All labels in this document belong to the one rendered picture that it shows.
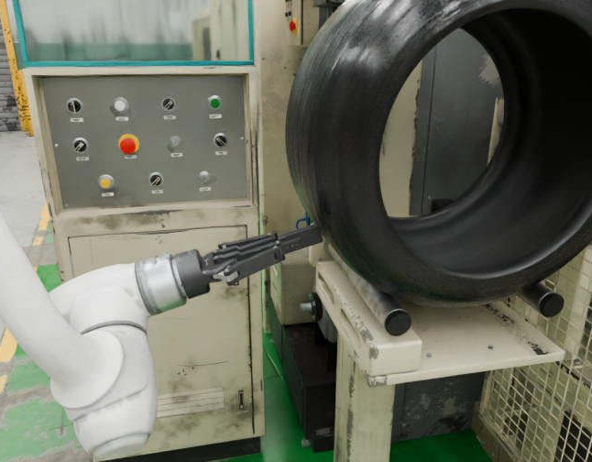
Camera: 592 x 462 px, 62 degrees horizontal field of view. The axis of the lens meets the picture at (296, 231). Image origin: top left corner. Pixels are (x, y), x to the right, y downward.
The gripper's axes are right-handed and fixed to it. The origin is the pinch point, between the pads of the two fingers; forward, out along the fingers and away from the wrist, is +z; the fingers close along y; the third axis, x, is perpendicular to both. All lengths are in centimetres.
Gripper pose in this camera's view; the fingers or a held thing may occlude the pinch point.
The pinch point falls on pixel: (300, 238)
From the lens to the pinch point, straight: 82.3
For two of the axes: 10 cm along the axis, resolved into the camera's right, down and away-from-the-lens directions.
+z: 9.5, -3.0, 1.1
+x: 2.4, 8.9, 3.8
